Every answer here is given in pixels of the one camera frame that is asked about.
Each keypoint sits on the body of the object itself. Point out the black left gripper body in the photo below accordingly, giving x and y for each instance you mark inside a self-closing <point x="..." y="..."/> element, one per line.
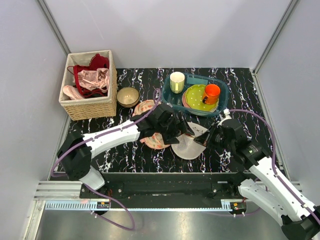
<point x="170" y="130"/>

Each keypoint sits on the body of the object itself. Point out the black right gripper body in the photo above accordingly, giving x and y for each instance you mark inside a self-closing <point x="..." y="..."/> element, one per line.
<point x="219" y="141"/>

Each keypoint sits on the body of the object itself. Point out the white mesh cylindrical laundry bag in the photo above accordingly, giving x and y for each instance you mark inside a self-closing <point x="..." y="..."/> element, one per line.
<point x="187" y="148"/>

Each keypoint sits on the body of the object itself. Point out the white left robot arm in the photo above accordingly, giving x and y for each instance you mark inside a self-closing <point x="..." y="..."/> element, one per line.
<point x="77" y="151"/>

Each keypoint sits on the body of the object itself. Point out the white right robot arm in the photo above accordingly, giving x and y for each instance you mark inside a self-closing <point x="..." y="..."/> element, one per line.
<point x="298" y="217"/>

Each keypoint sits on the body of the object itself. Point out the wicker laundry basket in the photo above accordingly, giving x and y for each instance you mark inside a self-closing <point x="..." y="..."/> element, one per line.
<point x="92" y="107"/>

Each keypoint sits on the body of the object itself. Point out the red lace bra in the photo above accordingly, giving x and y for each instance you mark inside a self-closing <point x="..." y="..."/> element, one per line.
<point x="98" y="61"/>

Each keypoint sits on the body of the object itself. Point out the teal plastic dish tray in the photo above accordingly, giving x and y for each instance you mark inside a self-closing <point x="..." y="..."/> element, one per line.
<point x="175" y="99"/>

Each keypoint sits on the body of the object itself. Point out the pink plate under green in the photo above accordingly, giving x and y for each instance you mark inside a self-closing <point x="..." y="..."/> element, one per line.
<point x="185" y="104"/>

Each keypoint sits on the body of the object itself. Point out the green polka dot plate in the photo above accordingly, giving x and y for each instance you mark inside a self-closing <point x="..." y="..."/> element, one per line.
<point x="194" y="97"/>

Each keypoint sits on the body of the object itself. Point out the beige ceramic bowl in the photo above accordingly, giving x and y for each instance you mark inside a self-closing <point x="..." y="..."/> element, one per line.
<point x="128" y="97"/>

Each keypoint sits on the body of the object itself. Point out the cream ceramic cup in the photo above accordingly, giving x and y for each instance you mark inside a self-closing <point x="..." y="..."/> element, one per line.
<point x="177" y="80"/>

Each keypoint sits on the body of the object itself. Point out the orange mug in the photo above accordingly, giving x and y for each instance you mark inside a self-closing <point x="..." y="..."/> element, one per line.
<point x="211" y="94"/>

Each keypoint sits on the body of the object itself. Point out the pink satin garment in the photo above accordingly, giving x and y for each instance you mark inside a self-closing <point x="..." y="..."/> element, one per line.
<point x="89" y="84"/>

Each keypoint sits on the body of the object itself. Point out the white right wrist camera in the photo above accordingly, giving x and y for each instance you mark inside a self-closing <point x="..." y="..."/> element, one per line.
<point x="224" y="116"/>

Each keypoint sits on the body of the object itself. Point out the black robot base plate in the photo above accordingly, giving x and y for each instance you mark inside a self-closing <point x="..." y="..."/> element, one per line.
<point x="217" y="185"/>

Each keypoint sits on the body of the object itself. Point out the aluminium frame rail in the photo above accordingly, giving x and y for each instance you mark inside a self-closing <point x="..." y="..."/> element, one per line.
<point x="80" y="196"/>

